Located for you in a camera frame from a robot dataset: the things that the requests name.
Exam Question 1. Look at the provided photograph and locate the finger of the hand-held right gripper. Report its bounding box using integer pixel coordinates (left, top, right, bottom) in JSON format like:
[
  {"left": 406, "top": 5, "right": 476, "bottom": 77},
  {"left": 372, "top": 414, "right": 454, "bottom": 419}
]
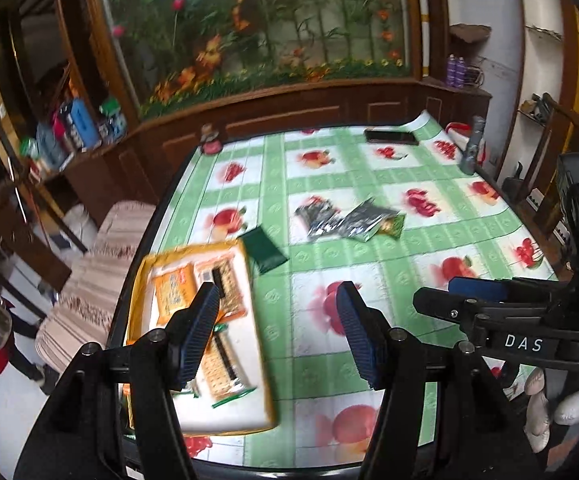
[
  {"left": 413, "top": 286, "right": 495, "bottom": 335},
  {"left": 448, "top": 276, "right": 514, "bottom": 304}
]

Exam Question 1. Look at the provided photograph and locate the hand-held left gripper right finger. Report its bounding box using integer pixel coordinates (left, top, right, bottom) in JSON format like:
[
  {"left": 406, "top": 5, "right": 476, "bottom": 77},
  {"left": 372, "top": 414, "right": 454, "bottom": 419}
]
[{"left": 336, "top": 280, "right": 553, "bottom": 480}]

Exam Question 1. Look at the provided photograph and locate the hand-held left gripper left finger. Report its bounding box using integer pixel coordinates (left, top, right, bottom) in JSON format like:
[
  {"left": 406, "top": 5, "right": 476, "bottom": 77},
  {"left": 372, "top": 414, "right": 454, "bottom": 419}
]
[{"left": 13, "top": 281, "right": 221, "bottom": 480}]

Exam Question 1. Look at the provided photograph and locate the cracker packet with green edge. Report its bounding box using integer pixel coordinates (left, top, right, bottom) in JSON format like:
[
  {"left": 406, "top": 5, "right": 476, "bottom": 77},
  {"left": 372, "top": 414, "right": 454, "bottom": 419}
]
[{"left": 195, "top": 324, "right": 258, "bottom": 409}]

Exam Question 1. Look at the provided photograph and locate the orange snack packet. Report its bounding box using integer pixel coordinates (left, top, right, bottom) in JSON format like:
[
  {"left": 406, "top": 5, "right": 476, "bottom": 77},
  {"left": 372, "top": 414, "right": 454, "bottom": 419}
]
[{"left": 151, "top": 265, "right": 198, "bottom": 326}]

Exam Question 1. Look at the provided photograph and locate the cracker packet with black stripe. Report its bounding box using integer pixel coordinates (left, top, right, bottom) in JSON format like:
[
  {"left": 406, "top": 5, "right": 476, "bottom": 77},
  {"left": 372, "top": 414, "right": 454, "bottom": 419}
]
[{"left": 194, "top": 254, "right": 248, "bottom": 324}]

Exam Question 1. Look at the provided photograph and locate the yellow tray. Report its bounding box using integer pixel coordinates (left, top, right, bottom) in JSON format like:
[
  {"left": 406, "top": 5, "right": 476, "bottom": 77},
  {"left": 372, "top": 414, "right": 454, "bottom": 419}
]
[{"left": 125, "top": 239, "right": 278, "bottom": 436}]

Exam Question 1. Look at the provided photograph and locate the light green snack packet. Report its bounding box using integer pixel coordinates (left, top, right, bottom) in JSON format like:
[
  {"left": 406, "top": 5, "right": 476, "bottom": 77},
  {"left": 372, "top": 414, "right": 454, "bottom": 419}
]
[{"left": 378, "top": 212, "right": 407, "bottom": 239}]

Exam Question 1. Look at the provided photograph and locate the dark green packet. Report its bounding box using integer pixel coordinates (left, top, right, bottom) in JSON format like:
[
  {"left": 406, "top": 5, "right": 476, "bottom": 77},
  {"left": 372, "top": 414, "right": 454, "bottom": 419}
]
[{"left": 236, "top": 225, "right": 289, "bottom": 275}]

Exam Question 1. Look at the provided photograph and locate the black snack packet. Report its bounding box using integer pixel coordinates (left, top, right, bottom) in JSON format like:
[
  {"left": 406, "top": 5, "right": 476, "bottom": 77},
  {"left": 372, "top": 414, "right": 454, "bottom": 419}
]
[{"left": 294, "top": 197, "right": 343, "bottom": 241}]

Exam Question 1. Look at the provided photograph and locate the person's right hand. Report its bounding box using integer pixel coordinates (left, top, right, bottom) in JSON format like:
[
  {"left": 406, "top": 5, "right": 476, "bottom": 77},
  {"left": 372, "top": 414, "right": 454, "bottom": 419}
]
[{"left": 523, "top": 364, "right": 579, "bottom": 453}]

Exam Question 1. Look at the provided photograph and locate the fruit print tablecloth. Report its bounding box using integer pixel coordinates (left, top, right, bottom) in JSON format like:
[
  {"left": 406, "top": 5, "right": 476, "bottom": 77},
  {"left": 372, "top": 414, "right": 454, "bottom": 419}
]
[{"left": 106, "top": 110, "right": 559, "bottom": 468}]

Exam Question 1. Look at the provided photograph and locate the wooden chair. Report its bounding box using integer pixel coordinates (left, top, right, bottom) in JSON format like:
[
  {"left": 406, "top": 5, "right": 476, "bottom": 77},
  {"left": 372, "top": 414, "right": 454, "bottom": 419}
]
[{"left": 501, "top": 92, "right": 579, "bottom": 262}]

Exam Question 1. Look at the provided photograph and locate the grey flashlight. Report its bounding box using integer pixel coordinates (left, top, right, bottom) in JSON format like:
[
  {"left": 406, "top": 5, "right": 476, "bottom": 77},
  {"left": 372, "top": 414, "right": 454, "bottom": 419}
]
[{"left": 461, "top": 115, "right": 487, "bottom": 176}]

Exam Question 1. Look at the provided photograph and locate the white sack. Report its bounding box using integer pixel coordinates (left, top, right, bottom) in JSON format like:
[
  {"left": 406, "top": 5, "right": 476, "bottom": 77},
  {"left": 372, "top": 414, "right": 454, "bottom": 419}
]
[{"left": 63, "top": 204, "right": 98, "bottom": 252}]

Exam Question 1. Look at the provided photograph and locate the red white bag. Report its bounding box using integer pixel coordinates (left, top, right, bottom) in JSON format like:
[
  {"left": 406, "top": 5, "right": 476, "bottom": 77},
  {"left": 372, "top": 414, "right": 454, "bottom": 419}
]
[{"left": 444, "top": 120, "right": 491, "bottom": 162}]

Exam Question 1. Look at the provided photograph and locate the black remote control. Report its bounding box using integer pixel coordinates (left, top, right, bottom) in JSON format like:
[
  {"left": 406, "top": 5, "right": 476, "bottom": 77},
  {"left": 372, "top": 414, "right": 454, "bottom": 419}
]
[{"left": 364, "top": 128, "right": 419, "bottom": 146}]

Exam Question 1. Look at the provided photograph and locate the small red jar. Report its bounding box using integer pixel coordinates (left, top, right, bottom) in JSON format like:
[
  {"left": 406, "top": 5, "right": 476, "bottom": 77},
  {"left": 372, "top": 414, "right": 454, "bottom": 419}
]
[{"left": 200, "top": 124, "right": 223, "bottom": 155}]

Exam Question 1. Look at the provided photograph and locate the green white box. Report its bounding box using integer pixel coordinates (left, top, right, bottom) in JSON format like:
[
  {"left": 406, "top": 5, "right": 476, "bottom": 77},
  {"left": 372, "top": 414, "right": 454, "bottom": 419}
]
[{"left": 100, "top": 99, "right": 128, "bottom": 139}]

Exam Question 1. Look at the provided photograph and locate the blue box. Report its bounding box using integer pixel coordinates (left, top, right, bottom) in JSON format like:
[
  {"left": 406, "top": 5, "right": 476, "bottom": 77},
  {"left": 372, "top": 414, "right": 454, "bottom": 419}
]
[{"left": 66, "top": 98, "right": 98, "bottom": 152}]

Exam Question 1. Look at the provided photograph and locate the wooden slab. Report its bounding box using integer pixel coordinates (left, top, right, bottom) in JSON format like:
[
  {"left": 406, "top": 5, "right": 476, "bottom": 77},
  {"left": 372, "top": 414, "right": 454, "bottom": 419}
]
[{"left": 449, "top": 23, "right": 491, "bottom": 44}]

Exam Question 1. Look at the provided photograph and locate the glass flower display case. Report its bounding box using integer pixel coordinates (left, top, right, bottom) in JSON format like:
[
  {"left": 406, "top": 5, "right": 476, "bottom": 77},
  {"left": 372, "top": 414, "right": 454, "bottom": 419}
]
[{"left": 82, "top": 0, "right": 421, "bottom": 122}]

